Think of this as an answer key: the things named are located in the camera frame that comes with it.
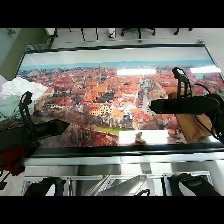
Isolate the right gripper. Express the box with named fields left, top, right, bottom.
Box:
left=174, top=95, right=222, bottom=116

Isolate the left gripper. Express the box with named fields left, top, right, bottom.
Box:
left=33, top=120, right=58, bottom=139

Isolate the white T-shirt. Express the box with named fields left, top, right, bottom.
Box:
left=1, top=76, right=50, bottom=102

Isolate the tan garment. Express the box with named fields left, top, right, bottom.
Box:
left=167, top=91, right=215, bottom=144

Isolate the pale green garment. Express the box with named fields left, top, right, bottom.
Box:
left=0, top=94, right=36, bottom=122

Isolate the red garment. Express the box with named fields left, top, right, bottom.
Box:
left=0, top=142, right=29, bottom=177

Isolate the black office chair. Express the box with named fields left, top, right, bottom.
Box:
left=120, top=27, right=157, bottom=40

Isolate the black cable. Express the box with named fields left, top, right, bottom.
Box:
left=191, top=82, right=224, bottom=143

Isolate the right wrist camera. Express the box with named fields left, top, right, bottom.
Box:
left=171, top=66, right=194, bottom=99

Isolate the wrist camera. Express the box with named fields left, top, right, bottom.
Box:
left=18, top=90, right=37, bottom=141
left=171, top=66, right=194, bottom=99

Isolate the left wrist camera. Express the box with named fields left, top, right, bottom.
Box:
left=18, top=90, right=37, bottom=141

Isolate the silver frame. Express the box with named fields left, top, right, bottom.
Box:
left=21, top=155, right=224, bottom=197

